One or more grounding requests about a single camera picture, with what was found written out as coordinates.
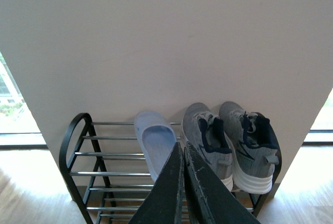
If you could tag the black metal shoe rack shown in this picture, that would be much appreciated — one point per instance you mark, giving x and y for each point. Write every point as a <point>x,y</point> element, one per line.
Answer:
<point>115,184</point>

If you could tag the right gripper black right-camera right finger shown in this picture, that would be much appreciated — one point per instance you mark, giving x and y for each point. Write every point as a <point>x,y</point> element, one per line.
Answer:
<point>208,199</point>

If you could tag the grey knit sneaker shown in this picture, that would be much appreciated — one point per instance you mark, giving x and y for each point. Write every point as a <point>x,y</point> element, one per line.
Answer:
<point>254,146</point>
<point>205,131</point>

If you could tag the black right-camera right gripper left finger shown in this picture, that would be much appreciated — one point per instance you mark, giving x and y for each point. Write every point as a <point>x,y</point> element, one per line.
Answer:
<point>164,202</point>

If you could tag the light blue slipper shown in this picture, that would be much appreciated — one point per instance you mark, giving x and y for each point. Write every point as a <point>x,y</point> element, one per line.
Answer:
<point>156,139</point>

